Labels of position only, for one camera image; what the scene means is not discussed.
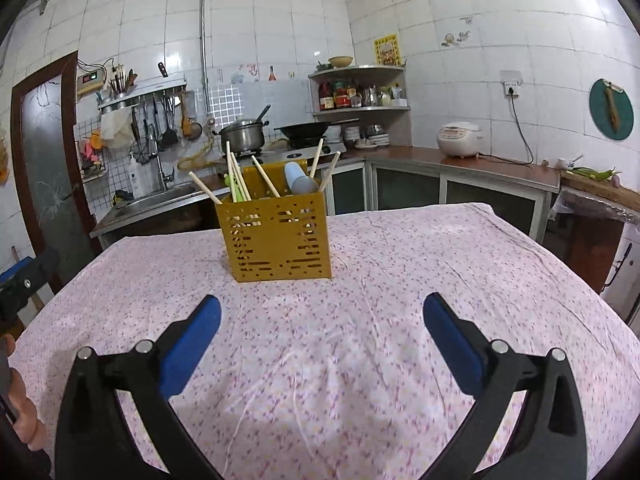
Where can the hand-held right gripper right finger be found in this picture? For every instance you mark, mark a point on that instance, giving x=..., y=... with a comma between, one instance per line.
x=452, y=345

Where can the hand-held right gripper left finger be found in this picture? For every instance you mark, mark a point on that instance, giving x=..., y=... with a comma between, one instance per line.
x=192, y=342

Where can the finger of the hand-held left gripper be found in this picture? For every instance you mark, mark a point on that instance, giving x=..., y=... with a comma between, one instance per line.
x=42, y=262

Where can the yellow slotted utensil holder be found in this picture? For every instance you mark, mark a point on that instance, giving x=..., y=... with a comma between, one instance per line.
x=295, y=201

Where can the light blue plastic spoon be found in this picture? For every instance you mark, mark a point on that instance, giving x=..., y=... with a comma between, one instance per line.
x=300, y=180

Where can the person's left hand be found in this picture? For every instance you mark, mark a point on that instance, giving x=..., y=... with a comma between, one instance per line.
x=25, y=410

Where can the blue chair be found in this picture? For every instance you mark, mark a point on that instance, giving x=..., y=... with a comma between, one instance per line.
x=10, y=276

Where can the green scrub pad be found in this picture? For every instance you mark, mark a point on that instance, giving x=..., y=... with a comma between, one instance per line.
x=121, y=197

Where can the dark wooden glass door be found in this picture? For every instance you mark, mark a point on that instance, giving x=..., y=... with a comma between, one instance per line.
x=50, y=160

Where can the white soap bottle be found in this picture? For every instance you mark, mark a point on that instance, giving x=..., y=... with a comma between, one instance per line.
x=136, y=180

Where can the floral tablecloth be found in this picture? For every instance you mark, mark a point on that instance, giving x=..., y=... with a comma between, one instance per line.
x=350, y=270

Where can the steel sink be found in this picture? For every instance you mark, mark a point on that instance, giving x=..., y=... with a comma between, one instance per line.
x=155, y=199

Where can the metal faucet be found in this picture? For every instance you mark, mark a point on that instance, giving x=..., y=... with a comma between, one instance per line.
x=162, y=175

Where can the white hanging bag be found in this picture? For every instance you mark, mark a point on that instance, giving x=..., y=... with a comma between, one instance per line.
x=116, y=127

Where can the dark wooden cabinet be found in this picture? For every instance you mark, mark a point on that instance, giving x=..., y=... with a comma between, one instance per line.
x=585, y=250

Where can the black spatula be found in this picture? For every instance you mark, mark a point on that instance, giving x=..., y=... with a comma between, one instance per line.
x=170, y=137

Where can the yellow mesh bag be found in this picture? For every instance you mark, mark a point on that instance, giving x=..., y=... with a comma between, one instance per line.
x=192, y=162

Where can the kitchen counter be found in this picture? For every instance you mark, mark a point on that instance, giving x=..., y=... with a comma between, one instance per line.
x=450, y=162

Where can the beige control box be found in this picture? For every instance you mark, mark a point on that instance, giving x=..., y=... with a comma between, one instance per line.
x=90, y=81

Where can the dark cutlery bundle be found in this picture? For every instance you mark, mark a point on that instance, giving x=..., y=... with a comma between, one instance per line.
x=120, y=85

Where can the wooden scoop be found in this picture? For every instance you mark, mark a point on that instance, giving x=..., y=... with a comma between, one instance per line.
x=191, y=127

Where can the white rice cooker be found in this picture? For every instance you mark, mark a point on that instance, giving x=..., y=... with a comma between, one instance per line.
x=460, y=140

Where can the steel cooking pot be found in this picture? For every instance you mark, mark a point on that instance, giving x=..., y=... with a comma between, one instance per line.
x=242, y=137

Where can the small white cup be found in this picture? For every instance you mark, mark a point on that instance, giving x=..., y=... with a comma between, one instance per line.
x=566, y=164

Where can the wooden cutting board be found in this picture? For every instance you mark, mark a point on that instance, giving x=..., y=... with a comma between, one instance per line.
x=600, y=187

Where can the gas stove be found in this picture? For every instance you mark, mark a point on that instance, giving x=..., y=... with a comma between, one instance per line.
x=300, y=153

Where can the green vegetables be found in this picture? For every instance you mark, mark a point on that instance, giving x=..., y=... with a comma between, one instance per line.
x=595, y=174

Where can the stack of white plates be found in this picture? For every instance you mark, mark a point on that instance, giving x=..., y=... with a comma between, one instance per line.
x=350, y=135

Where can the black wok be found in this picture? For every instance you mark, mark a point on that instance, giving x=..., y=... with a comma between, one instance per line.
x=302, y=131

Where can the metal cup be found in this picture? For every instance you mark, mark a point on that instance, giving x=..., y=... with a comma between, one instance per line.
x=370, y=96

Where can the white power outlet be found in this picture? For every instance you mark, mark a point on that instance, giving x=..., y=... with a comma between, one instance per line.
x=511, y=82

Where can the red sauce jar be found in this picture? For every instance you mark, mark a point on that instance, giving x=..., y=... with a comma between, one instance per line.
x=342, y=99

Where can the round green cutting board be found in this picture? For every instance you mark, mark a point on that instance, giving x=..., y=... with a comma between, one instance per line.
x=597, y=110

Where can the dark sauce bottle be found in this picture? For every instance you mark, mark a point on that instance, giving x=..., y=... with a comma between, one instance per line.
x=326, y=97

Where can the brown hanging tool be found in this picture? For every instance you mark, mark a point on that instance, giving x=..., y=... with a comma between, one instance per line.
x=612, y=110

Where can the metal corner shelf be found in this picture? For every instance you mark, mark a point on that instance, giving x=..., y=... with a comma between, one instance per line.
x=360, y=69

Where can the tan bowl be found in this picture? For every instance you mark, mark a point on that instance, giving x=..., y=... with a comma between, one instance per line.
x=341, y=61

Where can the small dark bowl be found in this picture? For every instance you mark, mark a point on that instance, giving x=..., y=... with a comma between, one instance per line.
x=322, y=66

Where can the metal wall rack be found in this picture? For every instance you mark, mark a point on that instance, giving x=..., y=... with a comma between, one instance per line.
x=150, y=91

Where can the grey wall pipe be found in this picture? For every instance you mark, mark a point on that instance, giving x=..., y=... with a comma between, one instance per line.
x=203, y=35

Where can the yellow wall poster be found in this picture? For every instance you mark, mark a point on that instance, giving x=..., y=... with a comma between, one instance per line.
x=387, y=50

